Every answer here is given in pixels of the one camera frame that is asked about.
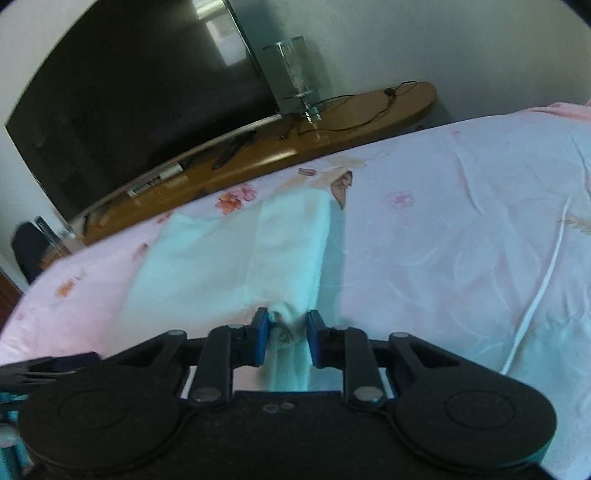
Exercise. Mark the white flat device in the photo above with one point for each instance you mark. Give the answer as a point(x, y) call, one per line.
point(157, 179)

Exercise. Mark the clear glass left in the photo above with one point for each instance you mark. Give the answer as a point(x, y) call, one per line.
point(53, 235)

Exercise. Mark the floral bed sheet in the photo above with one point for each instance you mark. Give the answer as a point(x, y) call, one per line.
point(438, 207)

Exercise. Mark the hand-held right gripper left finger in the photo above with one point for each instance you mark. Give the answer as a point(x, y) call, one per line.
point(262, 336)

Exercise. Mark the clear glass table lamp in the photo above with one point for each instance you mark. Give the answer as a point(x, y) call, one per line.
point(293, 69)

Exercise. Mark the dark rounded chair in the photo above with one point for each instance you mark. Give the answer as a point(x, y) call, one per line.
point(27, 251)

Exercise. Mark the white small garment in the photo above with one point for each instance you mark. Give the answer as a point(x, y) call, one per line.
point(240, 258)

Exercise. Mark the black flat television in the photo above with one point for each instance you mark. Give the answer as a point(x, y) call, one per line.
point(138, 92)

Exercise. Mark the wooden television cabinet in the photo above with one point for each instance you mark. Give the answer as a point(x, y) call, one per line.
point(277, 147)

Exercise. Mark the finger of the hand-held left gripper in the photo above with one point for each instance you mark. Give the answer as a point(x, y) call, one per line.
point(46, 368)

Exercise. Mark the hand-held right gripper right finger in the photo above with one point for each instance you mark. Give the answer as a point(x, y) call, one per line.
point(315, 338)

